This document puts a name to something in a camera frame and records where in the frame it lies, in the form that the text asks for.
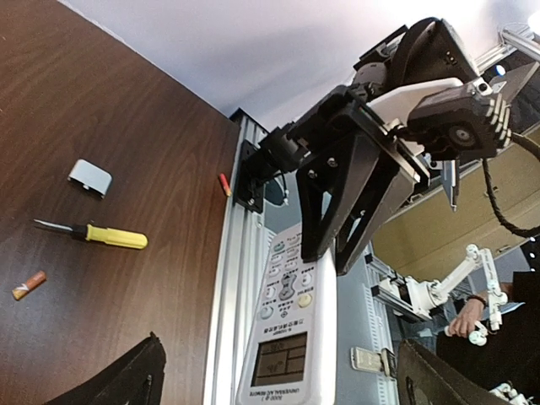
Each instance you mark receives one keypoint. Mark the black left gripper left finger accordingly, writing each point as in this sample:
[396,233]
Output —
[137,377]

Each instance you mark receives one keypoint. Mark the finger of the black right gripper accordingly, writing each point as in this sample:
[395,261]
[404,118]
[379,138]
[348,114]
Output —
[386,189]
[329,186]

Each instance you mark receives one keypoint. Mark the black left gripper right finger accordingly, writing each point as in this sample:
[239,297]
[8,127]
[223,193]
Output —
[452,375]

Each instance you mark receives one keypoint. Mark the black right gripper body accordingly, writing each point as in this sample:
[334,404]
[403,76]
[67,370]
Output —
[341,113]

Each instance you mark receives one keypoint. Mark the small white remote control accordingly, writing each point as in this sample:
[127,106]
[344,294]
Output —
[291,356]

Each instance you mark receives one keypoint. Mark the yellow handled screwdriver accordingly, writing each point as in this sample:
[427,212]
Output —
[107,236]

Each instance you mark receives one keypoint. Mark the white battery cover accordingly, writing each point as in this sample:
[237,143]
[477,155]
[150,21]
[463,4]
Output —
[90,177]

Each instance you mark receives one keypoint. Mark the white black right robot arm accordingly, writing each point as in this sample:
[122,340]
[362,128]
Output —
[427,51]

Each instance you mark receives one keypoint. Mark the operator dark sleeved forearm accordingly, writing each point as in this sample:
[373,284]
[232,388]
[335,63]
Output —
[523,289]

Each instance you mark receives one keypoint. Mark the operator bare hand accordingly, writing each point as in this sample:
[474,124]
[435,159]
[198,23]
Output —
[465,321]

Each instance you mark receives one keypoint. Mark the red orange battery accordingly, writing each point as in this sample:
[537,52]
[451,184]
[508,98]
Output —
[29,285]
[225,185]

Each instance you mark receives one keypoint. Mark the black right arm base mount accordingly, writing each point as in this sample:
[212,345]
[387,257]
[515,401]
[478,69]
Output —
[278,153]

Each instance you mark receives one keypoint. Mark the aluminium front rail frame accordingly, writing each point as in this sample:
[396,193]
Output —
[362,321]

